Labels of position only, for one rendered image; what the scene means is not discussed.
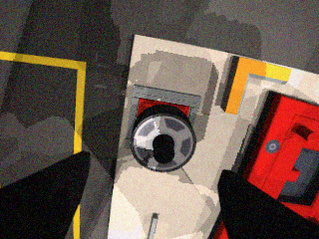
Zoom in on yellow rectangular outline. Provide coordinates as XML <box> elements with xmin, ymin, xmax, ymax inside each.
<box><xmin>0</xmin><ymin>51</ymin><xmax>87</xmax><ymax>239</ymax></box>

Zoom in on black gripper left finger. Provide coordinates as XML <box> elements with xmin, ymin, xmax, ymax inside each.
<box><xmin>0</xmin><ymin>150</ymin><xmax>91</xmax><ymax>239</ymax></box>

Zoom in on black tyre with grey rim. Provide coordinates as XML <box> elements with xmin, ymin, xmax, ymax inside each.
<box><xmin>131</xmin><ymin>105</ymin><xmax>196</xmax><ymax>173</ymax></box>

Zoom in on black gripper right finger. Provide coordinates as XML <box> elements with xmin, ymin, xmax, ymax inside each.
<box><xmin>217</xmin><ymin>169</ymin><xmax>319</xmax><ymax>239</ymax></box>

